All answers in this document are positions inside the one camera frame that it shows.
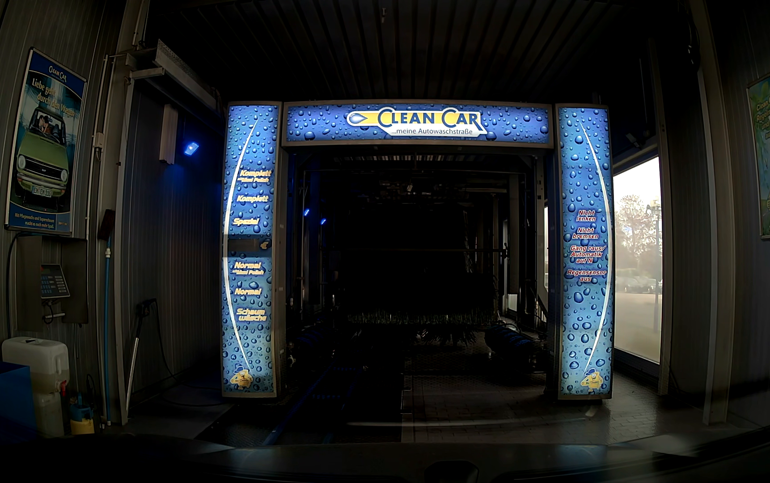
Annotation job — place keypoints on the wall-mounted control terminal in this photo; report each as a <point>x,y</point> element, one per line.
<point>53,280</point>

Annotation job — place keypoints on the white wall-mounted box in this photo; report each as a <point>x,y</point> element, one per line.
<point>168,134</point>

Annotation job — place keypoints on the poster with green car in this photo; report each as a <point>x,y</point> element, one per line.
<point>45,144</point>

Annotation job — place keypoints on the overhead door mechanism rail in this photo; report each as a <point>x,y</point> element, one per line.
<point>180,72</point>

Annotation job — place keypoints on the yellow and blue spray bottle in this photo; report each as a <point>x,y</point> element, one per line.
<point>81,417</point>

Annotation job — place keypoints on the large side window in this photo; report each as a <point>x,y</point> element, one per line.
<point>637,268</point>

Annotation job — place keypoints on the car's own bonnet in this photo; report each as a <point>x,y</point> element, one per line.
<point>385,463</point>

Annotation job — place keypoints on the white plastic canister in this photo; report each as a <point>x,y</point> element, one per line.
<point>37,365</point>

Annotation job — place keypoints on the pressure washer lance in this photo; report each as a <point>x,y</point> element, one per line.
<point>135,349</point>

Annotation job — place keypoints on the blue illuminated car wash portal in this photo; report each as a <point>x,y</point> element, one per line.
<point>585,268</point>

